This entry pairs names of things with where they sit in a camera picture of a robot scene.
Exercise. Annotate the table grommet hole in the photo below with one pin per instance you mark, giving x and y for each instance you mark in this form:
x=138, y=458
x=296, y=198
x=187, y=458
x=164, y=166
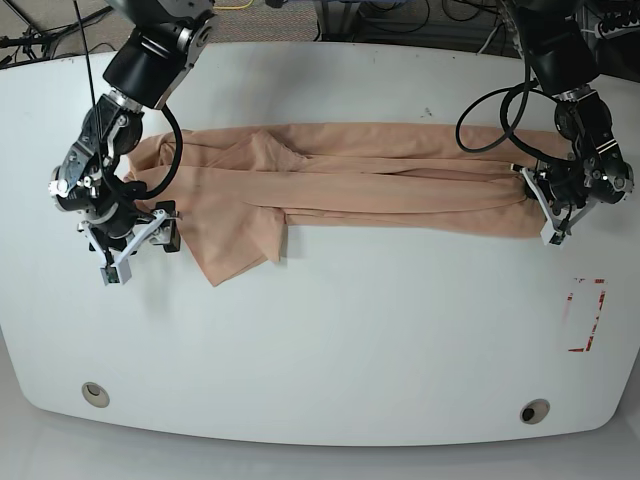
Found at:
x=534, y=411
x=95, y=395

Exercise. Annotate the white power strip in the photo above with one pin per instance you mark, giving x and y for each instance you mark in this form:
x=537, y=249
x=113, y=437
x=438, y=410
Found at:
x=618, y=23

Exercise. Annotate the right table grommet hole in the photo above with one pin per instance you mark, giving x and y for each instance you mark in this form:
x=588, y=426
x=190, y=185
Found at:
x=534, y=411

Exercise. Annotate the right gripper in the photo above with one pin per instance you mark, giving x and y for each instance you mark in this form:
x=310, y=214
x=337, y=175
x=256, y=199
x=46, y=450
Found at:
x=111, y=221

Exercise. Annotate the left table grommet hole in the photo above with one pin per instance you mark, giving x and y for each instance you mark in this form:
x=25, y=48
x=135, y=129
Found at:
x=95, y=395

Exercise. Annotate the black tripod legs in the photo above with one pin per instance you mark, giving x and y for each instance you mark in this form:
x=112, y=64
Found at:
x=36, y=44

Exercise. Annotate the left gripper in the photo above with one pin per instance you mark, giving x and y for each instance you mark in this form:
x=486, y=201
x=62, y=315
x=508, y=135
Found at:
x=562, y=186

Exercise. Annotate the red tape rectangle marking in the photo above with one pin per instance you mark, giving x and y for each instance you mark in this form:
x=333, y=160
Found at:
x=582, y=312

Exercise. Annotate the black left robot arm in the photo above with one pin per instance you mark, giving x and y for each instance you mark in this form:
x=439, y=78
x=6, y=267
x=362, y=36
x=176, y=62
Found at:
x=561, y=64

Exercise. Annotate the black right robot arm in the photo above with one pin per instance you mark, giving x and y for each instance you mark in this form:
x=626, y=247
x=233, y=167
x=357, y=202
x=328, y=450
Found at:
x=167, y=39

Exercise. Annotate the peach T-shirt with emoji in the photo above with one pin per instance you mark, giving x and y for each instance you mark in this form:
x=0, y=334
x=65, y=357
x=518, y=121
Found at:
x=238, y=189

